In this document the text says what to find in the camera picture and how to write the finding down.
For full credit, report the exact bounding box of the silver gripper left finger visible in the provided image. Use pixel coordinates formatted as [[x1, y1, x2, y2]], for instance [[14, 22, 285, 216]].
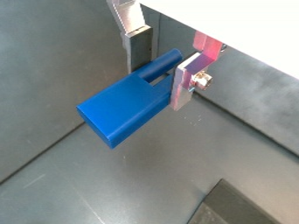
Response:
[[106, 0, 153, 73]]

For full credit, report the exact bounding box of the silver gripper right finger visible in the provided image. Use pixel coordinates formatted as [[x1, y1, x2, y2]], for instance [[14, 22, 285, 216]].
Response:
[[169, 31, 221, 111]]

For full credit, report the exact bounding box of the blue square-circle object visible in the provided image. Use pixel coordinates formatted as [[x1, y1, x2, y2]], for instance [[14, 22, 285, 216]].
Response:
[[77, 49, 183, 149]]

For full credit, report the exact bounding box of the black curved fixture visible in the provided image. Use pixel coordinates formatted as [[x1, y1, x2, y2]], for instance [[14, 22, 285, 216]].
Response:
[[187, 178, 281, 224]]

